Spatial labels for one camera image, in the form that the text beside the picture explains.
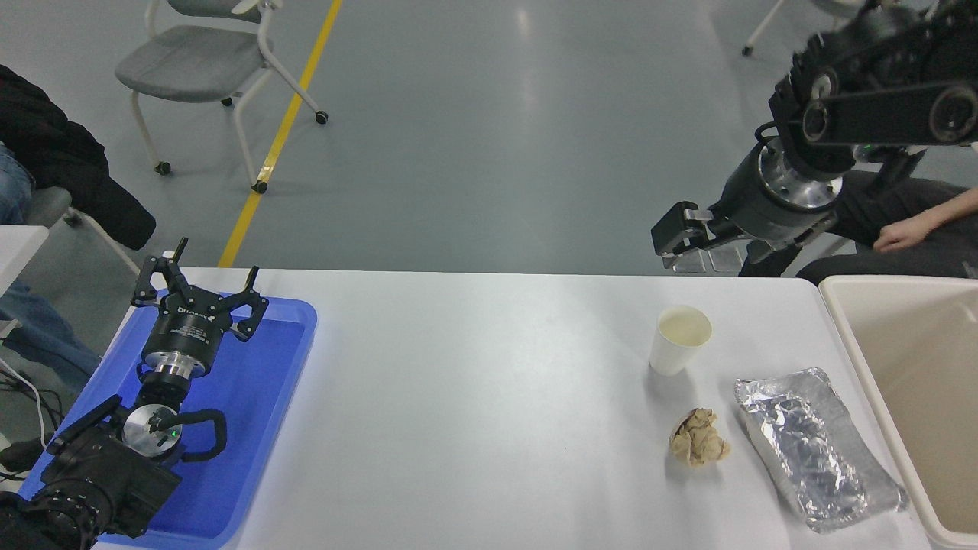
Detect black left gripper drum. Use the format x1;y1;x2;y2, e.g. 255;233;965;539
144;286;232;364

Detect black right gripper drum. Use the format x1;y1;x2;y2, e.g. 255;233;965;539
711;145;839;251

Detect white paper cup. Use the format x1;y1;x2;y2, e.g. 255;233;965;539
649;305;714;377

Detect person's hand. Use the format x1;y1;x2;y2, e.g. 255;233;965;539
871;216;931;254

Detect blue plastic tray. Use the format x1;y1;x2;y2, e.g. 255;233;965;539
17;296;319;549

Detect grey seat office chair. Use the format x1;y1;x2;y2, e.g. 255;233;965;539
21;186;143;276

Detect person in black jacket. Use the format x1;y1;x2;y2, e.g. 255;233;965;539
0;65;157;394

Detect small white table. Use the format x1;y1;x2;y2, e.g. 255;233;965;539
0;225;50;303

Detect person in black trousers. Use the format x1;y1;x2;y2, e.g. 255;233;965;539
737;170;978;280

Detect black floor device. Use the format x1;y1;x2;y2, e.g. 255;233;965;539
0;432;57;474

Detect crumpled tan paper ball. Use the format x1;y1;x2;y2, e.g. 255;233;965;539
669;408;731;468

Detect crumpled foil tray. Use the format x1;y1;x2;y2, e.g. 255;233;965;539
734;367;910;534

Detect large pale bin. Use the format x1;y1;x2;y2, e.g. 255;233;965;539
818;275;978;550

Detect black floor cables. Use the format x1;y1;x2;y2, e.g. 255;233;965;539
0;374;68;430

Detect white floor cable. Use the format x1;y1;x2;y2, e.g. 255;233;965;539
0;357;48;448

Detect white frame wheeled chair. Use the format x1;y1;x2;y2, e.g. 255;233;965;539
741;0;789;57

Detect grey chair with white frame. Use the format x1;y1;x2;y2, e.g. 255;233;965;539
115;0;329;195

